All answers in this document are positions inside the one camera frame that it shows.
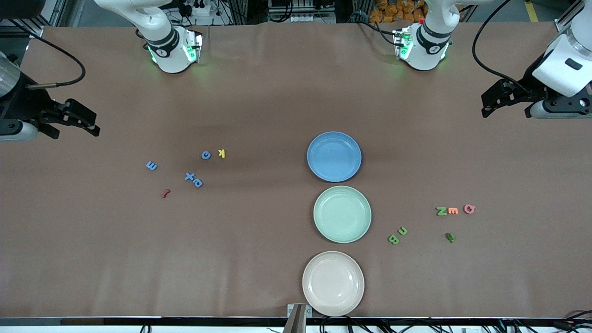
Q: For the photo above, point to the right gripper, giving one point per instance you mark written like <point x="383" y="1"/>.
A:
<point x="28" y="106"/>

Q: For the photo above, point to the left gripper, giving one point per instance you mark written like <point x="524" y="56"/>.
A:
<point x="532" y="91"/>

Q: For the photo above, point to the blue letter E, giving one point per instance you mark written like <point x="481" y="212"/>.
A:
<point x="151" y="165"/>

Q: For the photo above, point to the blue letter X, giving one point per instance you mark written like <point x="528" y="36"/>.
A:
<point x="189" y="176"/>

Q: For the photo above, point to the green letter N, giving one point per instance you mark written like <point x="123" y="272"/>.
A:
<point x="442" y="211"/>

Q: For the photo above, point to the blue letter C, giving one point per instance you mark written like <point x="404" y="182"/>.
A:
<point x="204" y="155"/>

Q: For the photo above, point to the blue letter D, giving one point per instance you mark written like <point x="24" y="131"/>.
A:
<point x="195" y="183"/>

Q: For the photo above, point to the green letter P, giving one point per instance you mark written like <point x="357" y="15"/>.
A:
<point x="450" y="237"/>

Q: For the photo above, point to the green letter U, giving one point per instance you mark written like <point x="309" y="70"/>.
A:
<point x="400" y="231"/>

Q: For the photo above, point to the green letter B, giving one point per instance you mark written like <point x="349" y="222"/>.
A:
<point x="393" y="239"/>

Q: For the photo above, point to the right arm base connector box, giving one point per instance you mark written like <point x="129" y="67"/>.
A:
<point x="193" y="46"/>

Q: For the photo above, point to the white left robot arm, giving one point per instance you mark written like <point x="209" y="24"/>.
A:
<point x="425" y="51"/>

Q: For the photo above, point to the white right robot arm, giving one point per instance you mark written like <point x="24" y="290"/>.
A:
<point x="171" y="55"/>

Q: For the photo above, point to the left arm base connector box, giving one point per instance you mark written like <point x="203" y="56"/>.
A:
<point x="402" y="44"/>

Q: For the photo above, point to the red letter J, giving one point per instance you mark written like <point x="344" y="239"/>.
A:
<point x="165" y="193"/>

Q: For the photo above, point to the pink letter G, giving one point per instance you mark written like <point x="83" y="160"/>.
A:
<point x="466" y="209"/>

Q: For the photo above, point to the orange letter E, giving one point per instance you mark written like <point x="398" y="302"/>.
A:
<point x="453" y="211"/>

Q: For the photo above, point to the pile of orange bags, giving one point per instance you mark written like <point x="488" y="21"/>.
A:
<point x="393" y="11"/>

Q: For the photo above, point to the white power strip with plugs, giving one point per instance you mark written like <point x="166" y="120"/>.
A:
<point x="199" y="8"/>

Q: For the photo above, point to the blue plate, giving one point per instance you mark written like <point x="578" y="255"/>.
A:
<point x="334" y="157"/>

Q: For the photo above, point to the light green plate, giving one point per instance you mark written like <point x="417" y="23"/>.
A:
<point x="342" y="214"/>

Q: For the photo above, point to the white empty power strip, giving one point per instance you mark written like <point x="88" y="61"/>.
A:
<point x="303" y="16"/>

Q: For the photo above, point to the brown table cover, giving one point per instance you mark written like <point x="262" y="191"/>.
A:
<point x="259" y="259"/>

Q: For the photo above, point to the beige plate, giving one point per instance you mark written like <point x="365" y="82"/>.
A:
<point x="333" y="283"/>

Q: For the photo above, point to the aluminium frame profile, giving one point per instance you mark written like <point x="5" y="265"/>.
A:
<point x="38" y="31"/>
<point x="563" y="25"/>

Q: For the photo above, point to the metal table edge rail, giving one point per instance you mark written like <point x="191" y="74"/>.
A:
<point x="138" y="321"/>

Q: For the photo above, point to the metal table edge bracket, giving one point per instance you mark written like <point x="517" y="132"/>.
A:
<point x="298" y="319"/>

